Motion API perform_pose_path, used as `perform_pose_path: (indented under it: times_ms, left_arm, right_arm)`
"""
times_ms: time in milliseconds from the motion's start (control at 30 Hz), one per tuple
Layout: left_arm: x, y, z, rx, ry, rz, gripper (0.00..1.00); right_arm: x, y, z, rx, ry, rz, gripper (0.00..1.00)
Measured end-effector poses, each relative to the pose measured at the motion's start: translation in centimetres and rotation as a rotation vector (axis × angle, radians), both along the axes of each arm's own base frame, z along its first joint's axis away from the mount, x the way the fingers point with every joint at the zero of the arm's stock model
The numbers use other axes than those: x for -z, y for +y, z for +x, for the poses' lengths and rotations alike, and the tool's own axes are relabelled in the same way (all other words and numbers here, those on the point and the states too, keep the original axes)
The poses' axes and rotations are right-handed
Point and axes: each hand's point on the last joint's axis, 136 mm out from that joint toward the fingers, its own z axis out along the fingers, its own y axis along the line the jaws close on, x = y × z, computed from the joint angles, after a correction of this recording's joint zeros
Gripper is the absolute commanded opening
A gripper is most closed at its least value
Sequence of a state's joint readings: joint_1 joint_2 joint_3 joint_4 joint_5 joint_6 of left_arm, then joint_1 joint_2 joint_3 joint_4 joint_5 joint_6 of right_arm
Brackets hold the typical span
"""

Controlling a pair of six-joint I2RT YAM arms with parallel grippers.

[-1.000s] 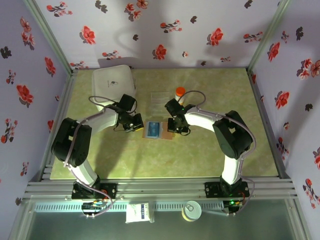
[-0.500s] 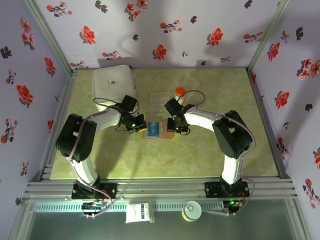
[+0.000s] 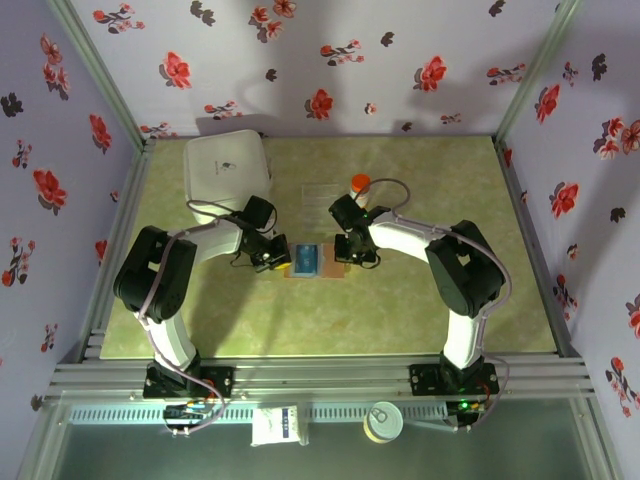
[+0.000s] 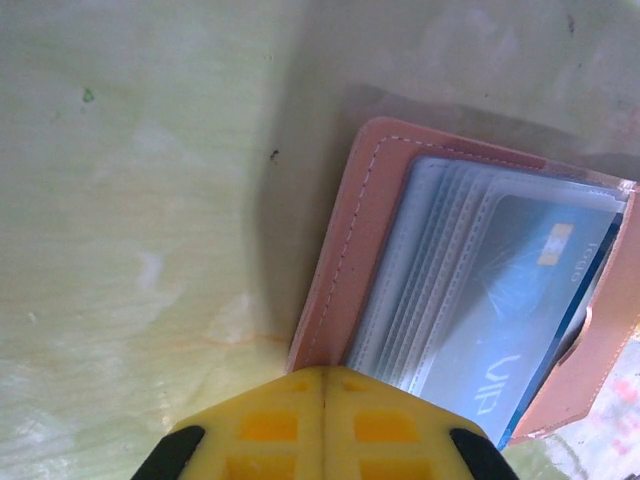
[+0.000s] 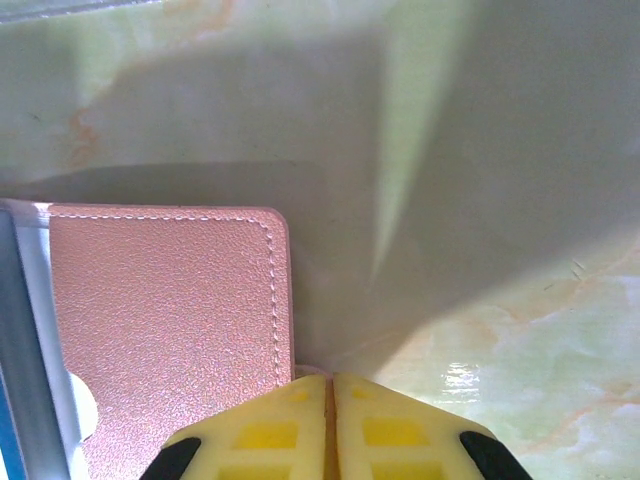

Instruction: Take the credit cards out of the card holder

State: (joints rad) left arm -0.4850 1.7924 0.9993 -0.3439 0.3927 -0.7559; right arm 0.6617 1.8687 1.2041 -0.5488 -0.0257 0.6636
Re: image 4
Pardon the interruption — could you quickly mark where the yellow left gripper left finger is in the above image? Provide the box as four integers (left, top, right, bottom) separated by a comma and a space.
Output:
132, 365, 326, 480

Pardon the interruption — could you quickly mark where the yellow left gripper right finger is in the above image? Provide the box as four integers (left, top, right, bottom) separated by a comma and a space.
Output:
322, 366, 514, 480

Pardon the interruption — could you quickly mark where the blue VIP credit card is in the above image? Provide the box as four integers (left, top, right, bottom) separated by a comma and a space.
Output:
419, 193, 627, 447

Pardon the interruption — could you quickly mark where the pink leather card holder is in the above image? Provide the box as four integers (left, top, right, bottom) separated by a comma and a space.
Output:
284, 116, 640, 447

